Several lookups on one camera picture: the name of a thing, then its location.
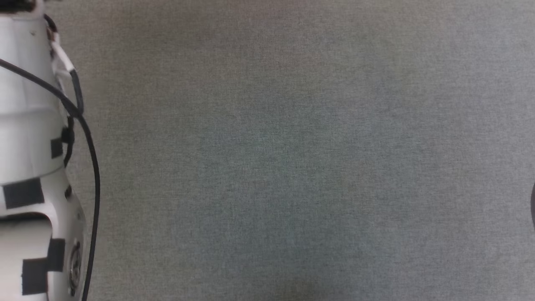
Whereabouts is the grey fabric sofa cushion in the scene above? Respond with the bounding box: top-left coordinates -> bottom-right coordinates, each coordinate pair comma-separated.
42,0 -> 535,301

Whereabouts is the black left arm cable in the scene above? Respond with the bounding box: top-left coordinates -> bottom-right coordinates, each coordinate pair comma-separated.
0,59 -> 102,301

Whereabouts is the black cable with white tape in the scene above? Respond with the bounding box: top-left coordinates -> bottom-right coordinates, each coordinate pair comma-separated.
43,14 -> 85,168

